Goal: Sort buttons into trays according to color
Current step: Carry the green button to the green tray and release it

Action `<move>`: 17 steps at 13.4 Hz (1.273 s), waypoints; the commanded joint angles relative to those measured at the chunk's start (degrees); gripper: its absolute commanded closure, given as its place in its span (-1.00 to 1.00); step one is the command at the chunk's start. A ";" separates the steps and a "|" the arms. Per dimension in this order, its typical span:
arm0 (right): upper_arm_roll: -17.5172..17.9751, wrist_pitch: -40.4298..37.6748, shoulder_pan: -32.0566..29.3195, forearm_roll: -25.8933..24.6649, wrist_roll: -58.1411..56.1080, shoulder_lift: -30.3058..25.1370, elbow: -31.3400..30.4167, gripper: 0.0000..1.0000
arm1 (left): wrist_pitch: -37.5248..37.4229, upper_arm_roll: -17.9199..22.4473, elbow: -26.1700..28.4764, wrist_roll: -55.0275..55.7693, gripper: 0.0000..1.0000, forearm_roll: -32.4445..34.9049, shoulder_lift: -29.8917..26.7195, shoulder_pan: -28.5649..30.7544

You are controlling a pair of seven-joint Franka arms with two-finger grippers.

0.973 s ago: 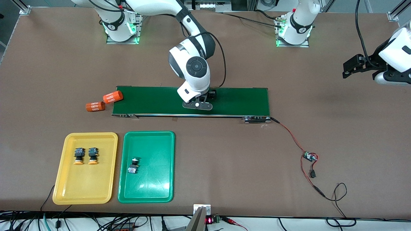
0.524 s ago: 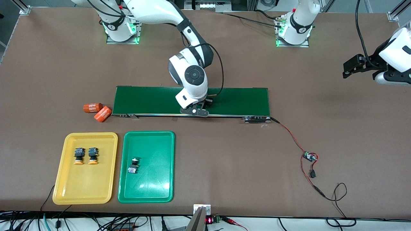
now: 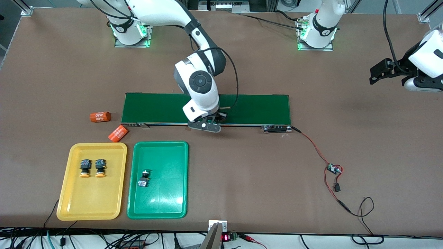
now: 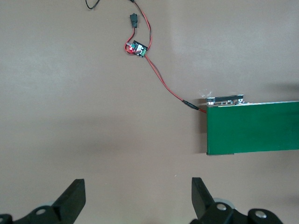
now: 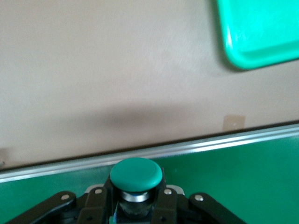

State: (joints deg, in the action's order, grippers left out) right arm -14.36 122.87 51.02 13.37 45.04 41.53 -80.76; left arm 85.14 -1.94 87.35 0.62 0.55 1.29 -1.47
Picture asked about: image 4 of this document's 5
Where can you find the small green circuit board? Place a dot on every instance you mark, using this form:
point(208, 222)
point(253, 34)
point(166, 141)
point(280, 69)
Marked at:
point(138, 49)

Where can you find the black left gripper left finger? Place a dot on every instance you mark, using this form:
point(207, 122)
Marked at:
point(67, 203)

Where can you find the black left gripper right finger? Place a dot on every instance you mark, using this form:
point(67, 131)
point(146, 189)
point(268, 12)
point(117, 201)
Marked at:
point(201, 200)

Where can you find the green belt mini conveyor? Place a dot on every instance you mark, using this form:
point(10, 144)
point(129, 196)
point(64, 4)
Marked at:
point(252, 130)

